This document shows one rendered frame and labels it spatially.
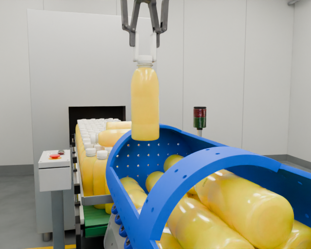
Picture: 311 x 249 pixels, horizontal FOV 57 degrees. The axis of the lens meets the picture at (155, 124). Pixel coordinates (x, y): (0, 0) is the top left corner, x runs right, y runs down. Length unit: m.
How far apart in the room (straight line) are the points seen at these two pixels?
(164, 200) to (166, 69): 4.73
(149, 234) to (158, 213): 0.03
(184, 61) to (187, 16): 0.76
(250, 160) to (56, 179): 0.72
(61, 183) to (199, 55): 4.49
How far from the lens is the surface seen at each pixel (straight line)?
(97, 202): 1.02
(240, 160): 0.43
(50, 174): 1.02
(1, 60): 5.25
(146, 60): 0.72
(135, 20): 0.74
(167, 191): 0.41
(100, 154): 1.07
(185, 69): 5.18
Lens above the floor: 1.32
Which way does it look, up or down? 6 degrees down
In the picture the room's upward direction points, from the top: straight up
